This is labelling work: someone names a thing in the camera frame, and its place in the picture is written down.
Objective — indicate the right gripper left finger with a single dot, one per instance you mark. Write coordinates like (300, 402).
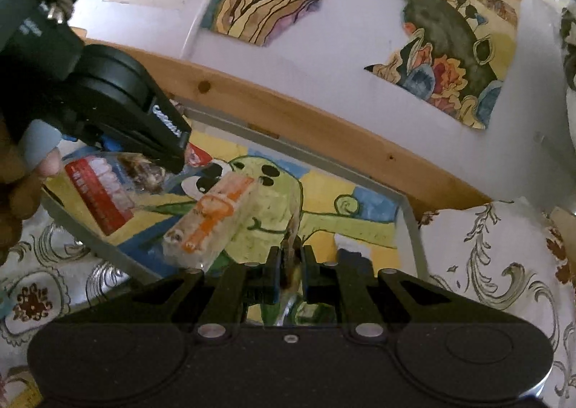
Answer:
(262, 280)

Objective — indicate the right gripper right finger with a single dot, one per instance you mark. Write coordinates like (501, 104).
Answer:
(318, 280)

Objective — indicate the orange white wafer packet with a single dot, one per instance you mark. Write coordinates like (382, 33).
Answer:
(196, 240)

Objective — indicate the red white snack packet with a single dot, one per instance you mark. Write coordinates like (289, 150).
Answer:
(110, 184)

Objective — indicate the person's left hand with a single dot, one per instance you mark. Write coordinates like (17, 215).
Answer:
(20, 190)

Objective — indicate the grey tray with drawing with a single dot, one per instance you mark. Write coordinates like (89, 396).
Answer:
(303, 199)

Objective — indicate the floral white bedspread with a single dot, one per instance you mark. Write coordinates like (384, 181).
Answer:
(504, 254)

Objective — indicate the wooden bed frame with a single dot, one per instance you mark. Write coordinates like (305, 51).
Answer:
(271, 113)

